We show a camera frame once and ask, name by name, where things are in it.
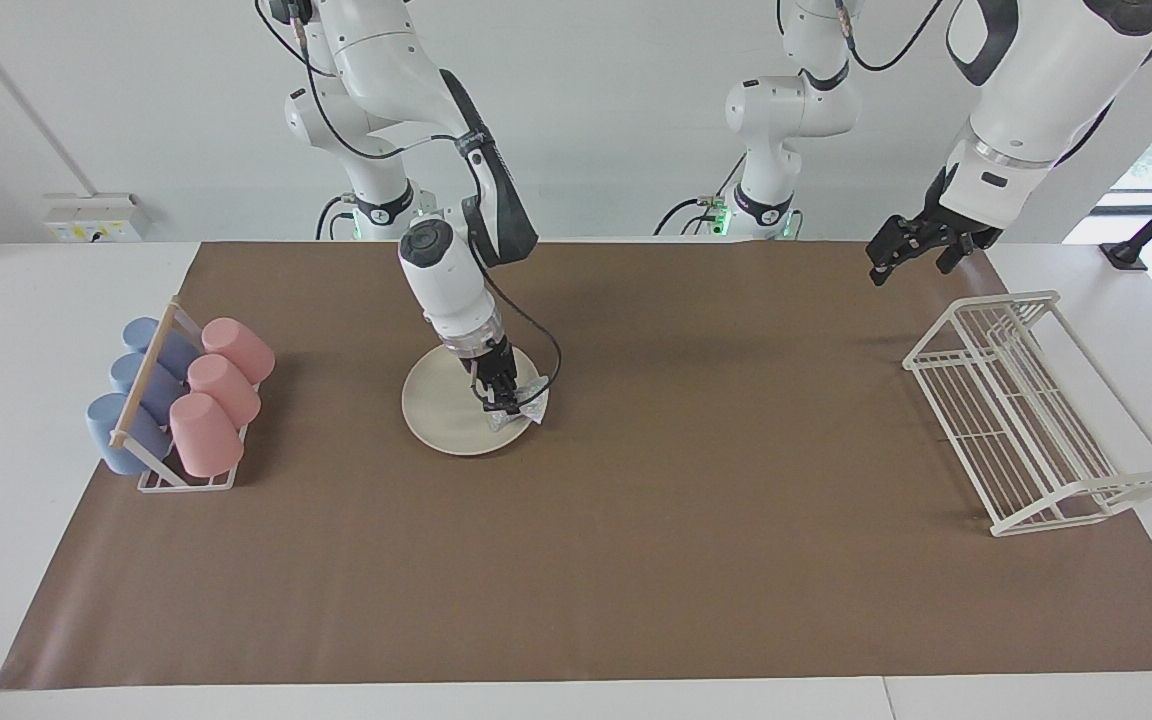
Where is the cream round plate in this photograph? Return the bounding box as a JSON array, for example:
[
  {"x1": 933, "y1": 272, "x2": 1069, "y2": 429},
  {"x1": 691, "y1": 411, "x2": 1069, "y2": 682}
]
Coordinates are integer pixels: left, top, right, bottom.
[{"x1": 401, "y1": 337, "x2": 543, "y2": 457}]

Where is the brown table mat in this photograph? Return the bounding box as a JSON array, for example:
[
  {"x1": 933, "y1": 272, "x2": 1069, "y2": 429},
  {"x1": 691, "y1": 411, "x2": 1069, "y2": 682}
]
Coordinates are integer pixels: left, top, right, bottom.
[{"x1": 0, "y1": 240, "x2": 1152, "y2": 691}]

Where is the pink plastic cup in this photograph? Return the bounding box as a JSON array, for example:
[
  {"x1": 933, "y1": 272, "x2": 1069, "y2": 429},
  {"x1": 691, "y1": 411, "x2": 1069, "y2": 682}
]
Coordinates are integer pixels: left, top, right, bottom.
[
  {"x1": 187, "y1": 354, "x2": 262, "y2": 429},
  {"x1": 169, "y1": 392, "x2": 245, "y2": 478},
  {"x1": 201, "y1": 317, "x2": 276, "y2": 385}
]

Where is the blue plastic cup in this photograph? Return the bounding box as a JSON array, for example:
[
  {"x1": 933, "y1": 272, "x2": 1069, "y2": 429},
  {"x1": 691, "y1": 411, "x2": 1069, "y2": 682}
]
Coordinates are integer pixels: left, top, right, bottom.
[
  {"x1": 86, "y1": 393, "x2": 172, "y2": 476},
  {"x1": 110, "y1": 352, "x2": 187, "y2": 421},
  {"x1": 122, "y1": 317, "x2": 202, "y2": 379}
]

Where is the cup rack with wooden bar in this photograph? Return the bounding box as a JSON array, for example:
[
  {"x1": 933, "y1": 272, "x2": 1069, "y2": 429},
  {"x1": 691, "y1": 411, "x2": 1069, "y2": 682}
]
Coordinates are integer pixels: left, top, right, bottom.
[{"x1": 108, "y1": 297, "x2": 262, "y2": 493}]

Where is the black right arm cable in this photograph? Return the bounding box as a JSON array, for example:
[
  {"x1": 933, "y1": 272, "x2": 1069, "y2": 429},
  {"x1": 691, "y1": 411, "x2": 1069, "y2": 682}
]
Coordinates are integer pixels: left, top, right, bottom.
[{"x1": 256, "y1": 0, "x2": 564, "y2": 393}]

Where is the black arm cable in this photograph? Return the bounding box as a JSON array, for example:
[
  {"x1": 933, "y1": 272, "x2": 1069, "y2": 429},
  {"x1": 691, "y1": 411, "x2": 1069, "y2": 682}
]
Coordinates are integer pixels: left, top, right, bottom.
[
  {"x1": 839, "y1": 0, "x2": 947, "y2": 71},
  {"x1": 256, "y1": 0, "x2": 564, "y2": 393}
]

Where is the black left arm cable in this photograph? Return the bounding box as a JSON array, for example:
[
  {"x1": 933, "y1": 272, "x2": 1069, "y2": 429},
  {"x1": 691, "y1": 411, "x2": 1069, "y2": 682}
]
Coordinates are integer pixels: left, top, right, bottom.
[{"x1": 839, "y1": 0, "x2": 947, "y2": 71}]

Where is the black left base cable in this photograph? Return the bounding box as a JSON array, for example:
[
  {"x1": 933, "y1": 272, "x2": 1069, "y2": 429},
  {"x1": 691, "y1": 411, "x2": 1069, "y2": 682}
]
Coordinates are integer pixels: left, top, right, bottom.
[{"x1": 654, "y1": 150, "x2": 749, "y2": 238}]

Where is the black base cable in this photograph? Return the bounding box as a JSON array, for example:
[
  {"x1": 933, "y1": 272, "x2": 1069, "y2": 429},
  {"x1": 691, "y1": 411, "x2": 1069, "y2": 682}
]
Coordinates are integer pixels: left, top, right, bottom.
[
  {"x1": 315, "y1": 195, "x2": 357, "y2": 241},
  {"x1": 654, "y1": 150, "x2": 749, "y2": 238}
]

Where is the black right base cable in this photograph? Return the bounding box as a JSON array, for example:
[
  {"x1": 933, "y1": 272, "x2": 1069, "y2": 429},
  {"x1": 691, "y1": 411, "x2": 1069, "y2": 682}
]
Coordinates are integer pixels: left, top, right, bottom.
[{"x1": 315, "y1": 195, "x2": 357, "y2": 241}]

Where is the white wire dish rack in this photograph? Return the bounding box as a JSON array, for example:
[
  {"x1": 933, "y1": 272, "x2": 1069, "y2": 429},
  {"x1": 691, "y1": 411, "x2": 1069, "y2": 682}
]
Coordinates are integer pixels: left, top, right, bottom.
[{"x1": 902, "y1": 290, "x2": 1152, "y2": 538}]

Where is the white wall outlet box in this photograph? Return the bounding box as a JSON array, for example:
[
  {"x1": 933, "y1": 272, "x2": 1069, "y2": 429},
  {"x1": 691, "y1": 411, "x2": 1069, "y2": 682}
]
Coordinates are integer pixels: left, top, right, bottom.
[{"x1": 44, "y1": 193, "x2": 152, "y2": 243}]

